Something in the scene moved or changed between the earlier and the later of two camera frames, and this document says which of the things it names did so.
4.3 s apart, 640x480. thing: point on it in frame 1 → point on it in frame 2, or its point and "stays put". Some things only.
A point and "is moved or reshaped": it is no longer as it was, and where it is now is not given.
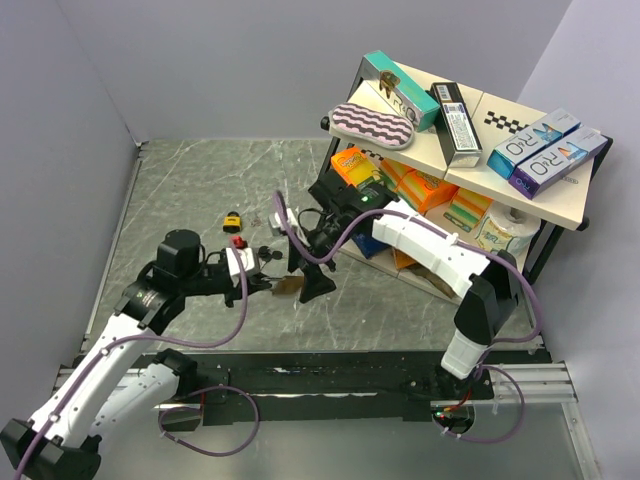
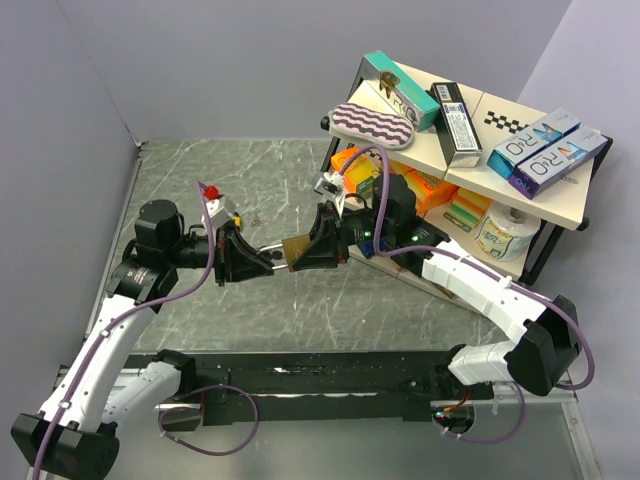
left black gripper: x=256 y=281 → x=236 y=258
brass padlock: x=289 y=285 is moved or reshaped
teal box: x=399 y=89 stays put
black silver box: x=462 y=146 stays put
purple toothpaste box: x=540 y=172 stays put
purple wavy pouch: x=371 y=126 stays put
